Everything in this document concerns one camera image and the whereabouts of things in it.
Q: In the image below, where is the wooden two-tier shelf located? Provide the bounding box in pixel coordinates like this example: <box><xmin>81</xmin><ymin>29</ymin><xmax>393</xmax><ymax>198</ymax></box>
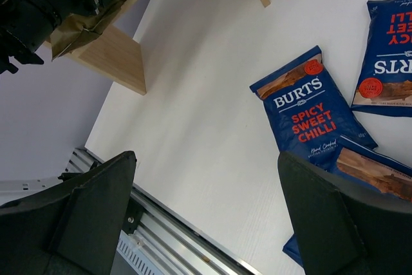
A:
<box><xmin>43</xmin><ymin>0</ymin><xmax>271</xmax><ymax>96</ymax></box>

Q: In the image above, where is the blue burts bag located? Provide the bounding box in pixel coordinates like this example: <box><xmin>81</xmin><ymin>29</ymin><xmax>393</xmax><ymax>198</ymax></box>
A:
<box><xmin>250</xmin><ymin>46</ymin><xmax>377</xmax><ymax>169</ymax></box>
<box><xmin>282</xmin><ymin>135</ymin><xmax>412</xmax><ymax>268</ymax></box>

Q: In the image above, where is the light blue cassava chips bag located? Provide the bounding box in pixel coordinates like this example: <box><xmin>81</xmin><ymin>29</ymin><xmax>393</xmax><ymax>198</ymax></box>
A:
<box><xmin>50</xmin><ymin>0</ymin><xmax>128</xmax><ymax>59</ymax></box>

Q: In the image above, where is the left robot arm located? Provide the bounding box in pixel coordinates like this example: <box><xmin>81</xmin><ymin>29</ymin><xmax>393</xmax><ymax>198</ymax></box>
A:
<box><xmin>1</xmin><ymin>0</ymin><xmax>110</xmax><ymax>74</ymax></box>

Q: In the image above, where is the blue Burts bag upside-down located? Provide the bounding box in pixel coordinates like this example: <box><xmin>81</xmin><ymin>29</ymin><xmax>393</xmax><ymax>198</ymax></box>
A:
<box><xmin>351</xmin><ymin>0</ymin><xmax>411</xmax><ymax>117</ymax></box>

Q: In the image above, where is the aluminium mounting rail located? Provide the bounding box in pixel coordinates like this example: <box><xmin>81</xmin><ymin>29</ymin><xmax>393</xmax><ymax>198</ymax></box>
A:
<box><xmin>1</xmin><ymin>156</ymin><xmax>258</xmax><ymax>274</ymax></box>

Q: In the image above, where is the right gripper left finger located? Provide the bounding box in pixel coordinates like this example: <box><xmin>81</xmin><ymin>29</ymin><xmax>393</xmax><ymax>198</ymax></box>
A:
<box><xmin>1</xmin><ymin>151</ymin><xmax>136</xmax><ymax>274</ymax></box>

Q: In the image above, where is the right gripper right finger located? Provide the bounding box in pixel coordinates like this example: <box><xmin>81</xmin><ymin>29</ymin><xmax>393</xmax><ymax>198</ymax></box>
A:
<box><xmin>277</xmin><ymin>152</ymin><xmax>411</xmax><ymax>274</ymax></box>

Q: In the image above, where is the blue Burts bag front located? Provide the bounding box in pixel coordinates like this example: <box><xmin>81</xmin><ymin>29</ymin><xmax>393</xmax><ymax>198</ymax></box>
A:
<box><xmin>282</xmin><ymin>135</ymin><xmax>412</xmax><ymax>268</ymax></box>

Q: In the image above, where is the white slotted cable duct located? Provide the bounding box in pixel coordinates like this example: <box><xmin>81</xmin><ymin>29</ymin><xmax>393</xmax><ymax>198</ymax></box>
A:
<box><xmin>117</xmin><ymin>235</ymin><xmax>164</xmax><ymax>275</ymax></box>

